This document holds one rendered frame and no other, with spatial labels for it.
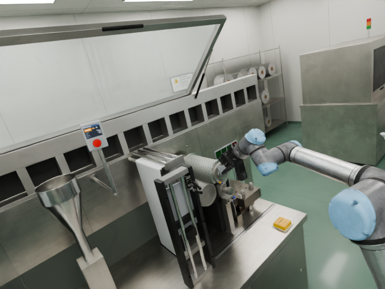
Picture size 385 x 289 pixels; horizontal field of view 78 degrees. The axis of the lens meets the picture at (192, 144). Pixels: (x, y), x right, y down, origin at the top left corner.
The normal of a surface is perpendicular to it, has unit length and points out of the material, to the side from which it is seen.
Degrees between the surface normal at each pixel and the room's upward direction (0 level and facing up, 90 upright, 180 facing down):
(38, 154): 90
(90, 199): 90
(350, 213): 83
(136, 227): 90
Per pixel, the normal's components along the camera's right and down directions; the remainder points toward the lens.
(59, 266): 0.63, 0.11
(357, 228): -0.93, 0.19
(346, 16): -0.75, 0.36
